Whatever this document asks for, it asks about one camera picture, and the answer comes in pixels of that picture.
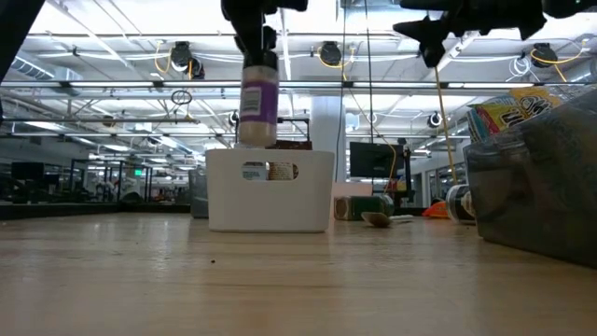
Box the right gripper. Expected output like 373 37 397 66
392 0 548 69

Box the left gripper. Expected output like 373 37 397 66
220 0 310 67

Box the purple label spice jar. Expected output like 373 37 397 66
238 50 281 148

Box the brown snack bag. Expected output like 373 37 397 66
267 138 314 182

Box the lime shrimp ramen packet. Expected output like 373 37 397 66
474 103 529 137

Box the orange ramen packet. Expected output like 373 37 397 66
421 200 451 220

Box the white column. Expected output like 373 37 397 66
310 95 347 183

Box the long ceiling light bar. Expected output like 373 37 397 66
0 79 535 91

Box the black monitor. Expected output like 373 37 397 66
349 140 414 206

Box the white plastic tray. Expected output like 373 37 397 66
204 147 336 234

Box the green spice jar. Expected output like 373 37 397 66
333 194 396 222

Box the black power cable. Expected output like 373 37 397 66
363 0 375 144

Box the black metal workstation frame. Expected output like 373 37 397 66
277 116 312 144

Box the thin black cable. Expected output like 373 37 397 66
334 0 349 183

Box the yellow cable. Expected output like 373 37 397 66
433 64 461 187

